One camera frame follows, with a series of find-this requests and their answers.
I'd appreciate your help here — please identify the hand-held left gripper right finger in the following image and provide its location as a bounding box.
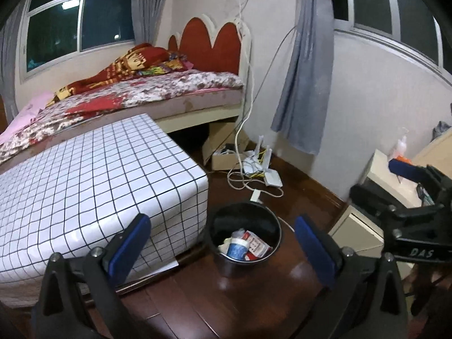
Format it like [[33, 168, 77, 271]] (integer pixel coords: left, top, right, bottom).
[[294, 215, 410, 339]]

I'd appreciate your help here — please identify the grey curtain beside door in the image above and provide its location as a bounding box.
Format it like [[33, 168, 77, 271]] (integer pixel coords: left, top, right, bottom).
[[0, 18, 20, 121]]

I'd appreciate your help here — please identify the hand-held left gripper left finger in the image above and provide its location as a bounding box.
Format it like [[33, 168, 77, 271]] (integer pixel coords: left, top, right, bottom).
[[30, 214, 152, 339]]

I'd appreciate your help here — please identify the red patterned blanket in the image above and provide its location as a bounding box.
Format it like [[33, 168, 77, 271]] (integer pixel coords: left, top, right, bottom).
[[53, 42, 195, 101]]

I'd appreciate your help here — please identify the white checkered tablecloth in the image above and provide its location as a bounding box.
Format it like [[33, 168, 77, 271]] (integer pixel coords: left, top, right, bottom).
[[0, 113, 210, 283]]

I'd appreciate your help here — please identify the beige cabinet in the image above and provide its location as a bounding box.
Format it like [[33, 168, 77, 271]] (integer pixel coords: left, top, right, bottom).
[[328, 136, 452, 258]]

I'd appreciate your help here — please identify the white router with antennas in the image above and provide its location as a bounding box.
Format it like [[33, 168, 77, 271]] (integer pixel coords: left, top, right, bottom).
[[244, 136, 273, 175]]

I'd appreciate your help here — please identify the pink cloth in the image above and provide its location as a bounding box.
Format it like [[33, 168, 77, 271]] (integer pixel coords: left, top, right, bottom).
[[0, 91, 55, 145]]

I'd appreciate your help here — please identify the flat white modem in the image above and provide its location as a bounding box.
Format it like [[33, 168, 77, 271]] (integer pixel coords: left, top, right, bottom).
[[264, 169, 283, 188]]

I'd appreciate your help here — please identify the grey cloth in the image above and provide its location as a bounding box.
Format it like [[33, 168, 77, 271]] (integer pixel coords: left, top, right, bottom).
[[431, 121, 452, 141]]

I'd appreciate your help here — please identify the black trash bin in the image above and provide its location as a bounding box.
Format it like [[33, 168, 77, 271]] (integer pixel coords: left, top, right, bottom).
[[204, 202, 284, 279]]

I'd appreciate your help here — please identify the person's right hand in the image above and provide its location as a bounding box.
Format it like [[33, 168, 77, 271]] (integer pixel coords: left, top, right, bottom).
[[410, 265, 452, 316]]

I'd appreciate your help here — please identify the cardboard box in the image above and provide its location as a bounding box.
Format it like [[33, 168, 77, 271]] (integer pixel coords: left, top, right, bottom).
[[203, 122, 248, 172]]

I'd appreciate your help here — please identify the bed with floral blanket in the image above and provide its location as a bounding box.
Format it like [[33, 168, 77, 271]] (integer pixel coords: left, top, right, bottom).
[[0, 69, 245, 163]]

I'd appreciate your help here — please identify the corner window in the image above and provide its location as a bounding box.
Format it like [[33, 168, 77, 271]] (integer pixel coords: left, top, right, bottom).
[[332, 0, 452, 85]]

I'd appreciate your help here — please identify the white bed frame red headboard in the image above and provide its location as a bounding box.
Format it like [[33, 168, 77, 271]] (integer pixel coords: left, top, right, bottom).
[[155, 13, 253, 138]]

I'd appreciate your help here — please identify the pinkish mattress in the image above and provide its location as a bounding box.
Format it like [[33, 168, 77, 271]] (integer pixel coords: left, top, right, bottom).
[[0, 88, 244, 175]]

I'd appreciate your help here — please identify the blue and white paper cup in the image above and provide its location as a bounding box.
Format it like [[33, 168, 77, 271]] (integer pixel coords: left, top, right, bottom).
[[226, 237, 251, 260]]

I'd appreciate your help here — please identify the large sliding window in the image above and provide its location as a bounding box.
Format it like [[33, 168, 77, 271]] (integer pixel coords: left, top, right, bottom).
[[21, 0, 140, 82]]

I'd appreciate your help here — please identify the white power cable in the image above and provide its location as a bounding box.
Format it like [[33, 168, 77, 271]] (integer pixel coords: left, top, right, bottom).
[[228, 0, 285, 198]]

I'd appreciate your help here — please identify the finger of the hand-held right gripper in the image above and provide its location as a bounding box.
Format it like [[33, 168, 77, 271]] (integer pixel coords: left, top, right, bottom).
[[388, 158, 452, 207], [350, 184, 401, 235]]

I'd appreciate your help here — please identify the tied grey curtain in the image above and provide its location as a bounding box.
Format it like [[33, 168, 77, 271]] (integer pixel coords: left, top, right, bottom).
[[271, 0, 336, 155]]

